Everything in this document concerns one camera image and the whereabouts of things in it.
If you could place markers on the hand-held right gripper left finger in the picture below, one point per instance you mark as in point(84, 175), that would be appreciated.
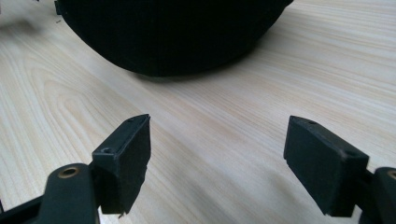
point(124, 168)

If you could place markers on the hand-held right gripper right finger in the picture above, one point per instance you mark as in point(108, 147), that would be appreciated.
point(323, 168)

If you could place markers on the black cap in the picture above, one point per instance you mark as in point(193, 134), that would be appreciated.
point(174, 34)

